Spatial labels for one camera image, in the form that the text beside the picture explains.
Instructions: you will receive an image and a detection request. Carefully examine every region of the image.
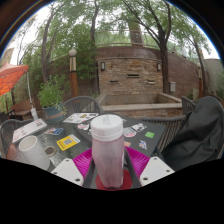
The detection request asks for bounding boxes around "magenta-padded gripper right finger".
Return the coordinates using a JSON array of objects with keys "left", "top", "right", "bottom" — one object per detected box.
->
[{"left": 123, "top": 146, "right": 175, "bottom": 189}]

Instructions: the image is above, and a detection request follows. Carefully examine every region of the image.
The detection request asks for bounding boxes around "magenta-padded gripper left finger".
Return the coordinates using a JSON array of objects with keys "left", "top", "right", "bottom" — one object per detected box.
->
[{"left": 50, "top": 148, "right": 98, "bottom": 189}]

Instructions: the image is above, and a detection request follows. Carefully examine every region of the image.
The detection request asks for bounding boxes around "pink drink bottle white cap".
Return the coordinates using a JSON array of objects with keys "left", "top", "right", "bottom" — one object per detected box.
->
[{"left": 90, "top": 114, "right": 125, "bottom": 190}]

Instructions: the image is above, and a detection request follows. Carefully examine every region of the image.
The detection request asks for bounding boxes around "stone water basin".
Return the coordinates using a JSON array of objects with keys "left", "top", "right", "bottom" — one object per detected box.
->
[{"left": 96, "top": 92, "right": 184, "bottom": 118}]

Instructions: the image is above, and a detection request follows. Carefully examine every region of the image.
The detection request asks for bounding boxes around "small round brown dish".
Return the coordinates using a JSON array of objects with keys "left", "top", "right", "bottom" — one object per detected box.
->
[{"left": 44, "top": 145, "right": 58, "bottom": 158}]

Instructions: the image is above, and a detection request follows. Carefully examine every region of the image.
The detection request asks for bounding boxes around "yellow printed card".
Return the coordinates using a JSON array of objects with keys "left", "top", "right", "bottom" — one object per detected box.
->
[{"left": 55, "top": 133, "right": 82, "bottom": 152}]

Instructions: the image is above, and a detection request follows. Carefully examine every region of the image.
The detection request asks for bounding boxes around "flat round red coaster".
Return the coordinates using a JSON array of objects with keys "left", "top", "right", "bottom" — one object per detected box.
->
[{"left": 95, "top": 168, "right": 134, "bottom": 191}]

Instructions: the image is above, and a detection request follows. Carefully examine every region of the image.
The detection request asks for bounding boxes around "black laptop with stickers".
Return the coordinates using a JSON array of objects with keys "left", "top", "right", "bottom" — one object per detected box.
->
[{"left": 73, "top": 114, "right": 167, "bottom": 158}]

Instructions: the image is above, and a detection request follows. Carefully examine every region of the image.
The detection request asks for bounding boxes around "white ceramic mug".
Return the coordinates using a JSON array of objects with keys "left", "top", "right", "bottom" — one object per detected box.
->
[{"left": 18, "top": 134, "right": 51, "bottom": 171}]

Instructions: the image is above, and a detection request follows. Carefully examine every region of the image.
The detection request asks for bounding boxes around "small blue sticker card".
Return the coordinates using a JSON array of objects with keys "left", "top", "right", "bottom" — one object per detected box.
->
[{"left": 44, "top": 127, "right": 65, "bottom": 137}]

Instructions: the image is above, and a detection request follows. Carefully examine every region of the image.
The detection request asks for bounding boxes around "dark grey jacket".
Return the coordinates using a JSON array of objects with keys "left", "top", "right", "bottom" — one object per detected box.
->
[{"left": 161, "top": 95, "right": 224, "bottom": 173}]

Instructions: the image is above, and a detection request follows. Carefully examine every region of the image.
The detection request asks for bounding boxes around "white printed sticker sheet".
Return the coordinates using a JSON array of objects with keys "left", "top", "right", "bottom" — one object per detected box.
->
[{"left": 62, "top": 112, "right": 100, "bottom": 125}]

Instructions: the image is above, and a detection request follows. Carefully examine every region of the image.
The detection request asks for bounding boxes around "white canopy weight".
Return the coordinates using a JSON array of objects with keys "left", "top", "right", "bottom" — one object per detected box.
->
[{"left": 30, "top": 107, "right": 39, "bottom": 121}]

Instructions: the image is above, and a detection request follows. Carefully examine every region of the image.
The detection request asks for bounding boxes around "green plant in teal pot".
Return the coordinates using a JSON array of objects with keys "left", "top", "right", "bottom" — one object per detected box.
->
[{"left": 37, "top": 74, "right": 67, "bottom": 123}]

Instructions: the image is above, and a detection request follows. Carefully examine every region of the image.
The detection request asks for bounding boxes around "wooden bench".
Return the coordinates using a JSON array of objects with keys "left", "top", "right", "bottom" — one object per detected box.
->
[{"left": 11, "top": 99, "right": 34, "bottom": 118}]

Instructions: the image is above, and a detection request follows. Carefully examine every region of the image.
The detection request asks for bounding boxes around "dark-trunked tree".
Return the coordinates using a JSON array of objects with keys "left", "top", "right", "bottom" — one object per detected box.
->
[{"left": 119, "top": 0, "right": 214, "bottom": 95}]

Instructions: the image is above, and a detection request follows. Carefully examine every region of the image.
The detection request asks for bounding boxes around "orange canopy tent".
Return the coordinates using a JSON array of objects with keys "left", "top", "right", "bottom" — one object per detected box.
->
[{"left": 0, "top": 60, "right": 34, "bottom": 111}]

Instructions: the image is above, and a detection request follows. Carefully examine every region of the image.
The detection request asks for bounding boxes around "wooden globe lamp post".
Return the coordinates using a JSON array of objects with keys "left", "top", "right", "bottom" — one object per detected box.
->
[{"left": 68, "top": 47, "right": 80, "bottom": 98}]

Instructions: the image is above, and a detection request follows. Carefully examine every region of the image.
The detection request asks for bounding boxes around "slim wooden lamp post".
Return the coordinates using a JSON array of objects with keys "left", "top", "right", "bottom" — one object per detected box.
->
[{"left": 197, "top": 67, "right": 204, "bottom": 100}]

